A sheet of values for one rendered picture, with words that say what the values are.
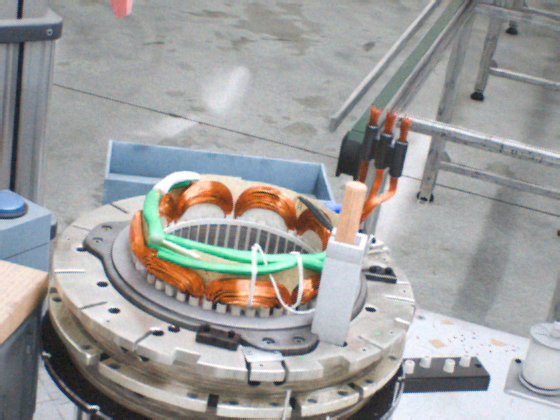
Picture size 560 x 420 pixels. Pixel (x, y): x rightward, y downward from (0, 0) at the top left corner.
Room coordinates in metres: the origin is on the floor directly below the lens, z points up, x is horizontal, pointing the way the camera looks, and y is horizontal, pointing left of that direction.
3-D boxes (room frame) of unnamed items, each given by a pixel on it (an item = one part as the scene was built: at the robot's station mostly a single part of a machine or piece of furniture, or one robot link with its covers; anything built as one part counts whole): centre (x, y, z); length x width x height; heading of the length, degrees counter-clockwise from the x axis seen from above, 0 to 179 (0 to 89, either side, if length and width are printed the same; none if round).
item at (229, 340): (0.82, 0.03, 1.10); 0.03 x 0.01 x 0.01; 83
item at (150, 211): (0.93, 0.10, 1.15); 0.15 x 0.04 x 0.02; 174
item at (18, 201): (1.11, 0.28, 1.04); 0.04 x 0.04 x 0.01
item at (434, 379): (1.33, -0.22, 0.79); 0.15 x 0.05 x 0.02; 110
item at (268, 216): (1.02, 0.01, 1.12); 0.05 x 0.01 x 0.02; 84
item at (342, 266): (0.86, -0.06, 1.14); 0.03 x 0.03 x 0.09; 84
